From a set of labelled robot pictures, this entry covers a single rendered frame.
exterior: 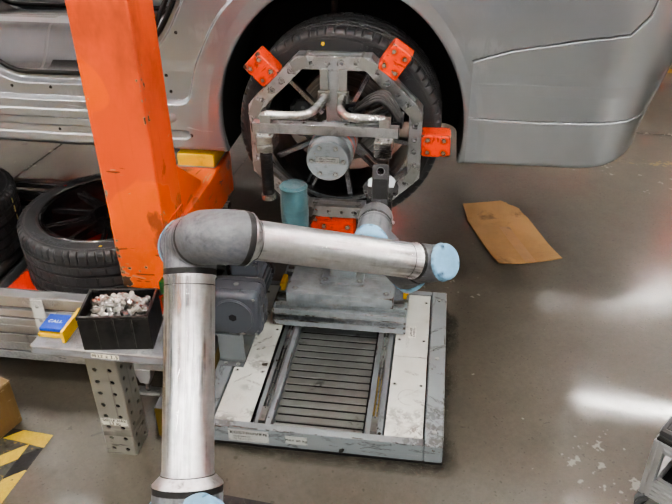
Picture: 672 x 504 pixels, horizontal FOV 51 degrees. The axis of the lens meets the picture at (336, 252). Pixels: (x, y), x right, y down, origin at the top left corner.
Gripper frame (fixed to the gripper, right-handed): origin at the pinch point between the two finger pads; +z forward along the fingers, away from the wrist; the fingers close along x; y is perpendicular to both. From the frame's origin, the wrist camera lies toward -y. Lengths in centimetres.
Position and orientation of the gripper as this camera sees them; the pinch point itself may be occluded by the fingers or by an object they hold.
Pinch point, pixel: (383, 176)
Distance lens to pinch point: 207.7
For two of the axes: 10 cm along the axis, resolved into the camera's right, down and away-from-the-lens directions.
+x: 9.9, 0.6, -1.3
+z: 1.4, -5.2, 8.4
